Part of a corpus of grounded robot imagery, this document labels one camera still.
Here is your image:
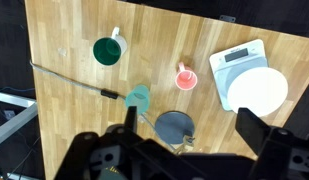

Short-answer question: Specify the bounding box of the white bowl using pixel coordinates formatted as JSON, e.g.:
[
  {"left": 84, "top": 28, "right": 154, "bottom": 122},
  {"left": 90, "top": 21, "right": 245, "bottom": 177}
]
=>
[{"left": 226, "top": 66, "right": 290, "bottom": 118}]

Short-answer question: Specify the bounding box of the pink cup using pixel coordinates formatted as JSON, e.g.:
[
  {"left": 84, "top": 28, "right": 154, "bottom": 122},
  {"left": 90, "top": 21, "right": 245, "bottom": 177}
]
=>
[{"left": 174, "top": 61, "right": 199, "bottom": 91}]

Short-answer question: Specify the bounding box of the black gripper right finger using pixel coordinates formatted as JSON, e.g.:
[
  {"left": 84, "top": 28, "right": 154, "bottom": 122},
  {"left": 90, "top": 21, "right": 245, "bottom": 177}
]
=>
[{"left": 234, "top": 107, "right": 272, "bottom": 157}]

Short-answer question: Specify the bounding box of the white mug green interior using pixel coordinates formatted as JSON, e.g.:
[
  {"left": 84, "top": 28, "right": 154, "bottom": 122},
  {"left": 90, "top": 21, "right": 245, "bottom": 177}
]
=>
[{"left": 92, "top": 26, "right": 128, "bottom": 67}]

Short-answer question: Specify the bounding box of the teal plastic cup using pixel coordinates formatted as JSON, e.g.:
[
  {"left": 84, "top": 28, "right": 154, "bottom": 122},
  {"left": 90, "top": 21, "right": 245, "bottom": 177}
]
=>
[{"left": 124, "top": 84, "right": 151, "bottom": 116}]

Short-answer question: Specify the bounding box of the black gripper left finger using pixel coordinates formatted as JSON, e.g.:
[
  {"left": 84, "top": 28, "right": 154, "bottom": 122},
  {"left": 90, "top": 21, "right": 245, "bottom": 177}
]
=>
[{"left": 123, "top": 105, "right": 139, "bottom": 134}]

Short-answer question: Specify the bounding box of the grey cable with ferrite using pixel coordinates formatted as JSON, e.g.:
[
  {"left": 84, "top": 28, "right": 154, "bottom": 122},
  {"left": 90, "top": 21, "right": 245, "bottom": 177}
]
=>
[{"left": 28, "top": 59, "right": 177, "bottom": 152}]

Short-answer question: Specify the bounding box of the metal table edge bracket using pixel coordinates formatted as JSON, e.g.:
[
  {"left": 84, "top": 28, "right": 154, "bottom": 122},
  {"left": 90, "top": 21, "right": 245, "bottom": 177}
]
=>
[{"left": 219, "top": 14, "right": 237, "bottom": 24}]

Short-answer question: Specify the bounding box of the grey metal neighbouring table frame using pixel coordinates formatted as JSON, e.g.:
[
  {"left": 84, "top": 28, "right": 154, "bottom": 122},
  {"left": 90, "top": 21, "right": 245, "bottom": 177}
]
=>
[{"left": 0, "top": 90, "right": 39, "bottom": 149}]

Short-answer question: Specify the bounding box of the white kitchen scale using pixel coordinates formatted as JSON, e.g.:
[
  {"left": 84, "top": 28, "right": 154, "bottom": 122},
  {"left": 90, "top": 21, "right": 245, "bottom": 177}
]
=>
[{"left": 208, "top": 38, "right": 270, "bottom": 112}]

